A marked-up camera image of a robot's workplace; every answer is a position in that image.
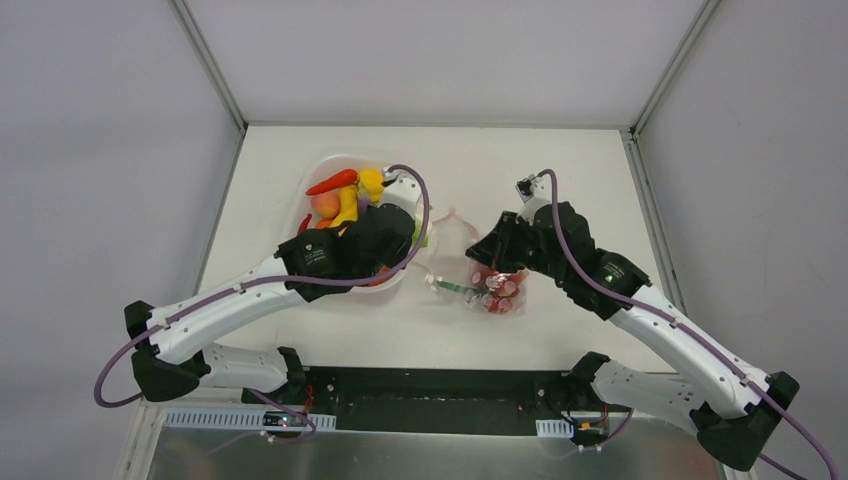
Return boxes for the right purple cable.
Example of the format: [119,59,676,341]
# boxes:
[536,168,843,480]

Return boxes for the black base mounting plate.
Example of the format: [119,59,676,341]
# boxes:
[270,366,603,436]

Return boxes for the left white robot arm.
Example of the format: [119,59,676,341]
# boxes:
[124,204,415,405]

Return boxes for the yellow bell pepper toy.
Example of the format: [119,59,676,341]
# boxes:
[357,168,385,205]

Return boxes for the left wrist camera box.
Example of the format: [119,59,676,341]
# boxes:
[378,171,422,217]

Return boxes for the white plastic food bin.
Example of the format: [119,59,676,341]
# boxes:
[288,152,432,295]

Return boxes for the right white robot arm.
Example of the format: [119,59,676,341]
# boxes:
[465,202,799,471]

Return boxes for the yellow banana toy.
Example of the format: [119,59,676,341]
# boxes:
[329,185,359,228]

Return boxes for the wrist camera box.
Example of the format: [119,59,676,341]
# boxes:
[378,171,422,217]
[516,174,550,208]

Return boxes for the clear pink-dotted zip bag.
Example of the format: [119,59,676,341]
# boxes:
[419,208,528,315]

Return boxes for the red cherry bunch green stem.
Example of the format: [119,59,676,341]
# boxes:
[431,266,529,315]

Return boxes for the peach toy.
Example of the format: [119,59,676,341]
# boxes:
[310,191,341,220]

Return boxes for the red chili pepper toy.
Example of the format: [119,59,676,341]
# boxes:
[297,213,313,235]

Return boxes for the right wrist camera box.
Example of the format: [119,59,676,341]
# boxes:
[516,174,550,208]

